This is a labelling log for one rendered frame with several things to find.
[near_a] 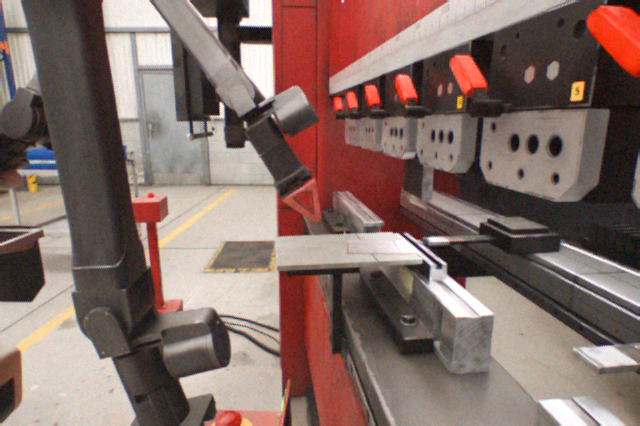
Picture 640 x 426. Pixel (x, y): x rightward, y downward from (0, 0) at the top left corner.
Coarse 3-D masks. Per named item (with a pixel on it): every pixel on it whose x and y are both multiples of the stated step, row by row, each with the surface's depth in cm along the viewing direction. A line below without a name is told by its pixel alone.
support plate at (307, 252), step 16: (288, 240) 83; (304, 240) 83; (320, 240) 83; (336, 240) 83; (288, 256) 73; (304, 256) 73; (320, 256) 73; (336, 256) 73; (352, 256) 73; (368, 256) 73; (384, 256) 73; (400, 256) 73; (416, 256) 73
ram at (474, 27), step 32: (352, 0) 111; (384, 0) 82; (416, 0) 65; (448, 0) 54; (512, 0) 40; (544, 0) 36; (352, 32) 112; (384, 32) 83; (448, 32) 54; (480, 32) 46; (384, 64) 83
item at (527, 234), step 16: (480, 224) 89; (496, 224) 84; (512, 224) 82; (528, 224) 82; (432, 240) 81; (448, 240) 81; (464, 240) 81; (480, 240) 82; (496, 240) 82; (512, 240) 78; (528, 240) 78; (544, 240) 79; (560, 240) 79
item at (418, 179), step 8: (408, 160) 79; (416, 160) 75; (408, 168) 80; (416, 168) 75; (424, 168) 72; (432, 168) 72; (408, 176) 80; (416, 176) 76; (424, 176) 73; (432, 176) 73; (408, 184) 80; (416, 184) 76; (424, 184) 73; (432, 184) 73; (408, 192) 80; (416, 192) 76; (424, 192) 73; (408, 200) 83; (416, 200) 78; (424, 200) 74; (424, 208) 74
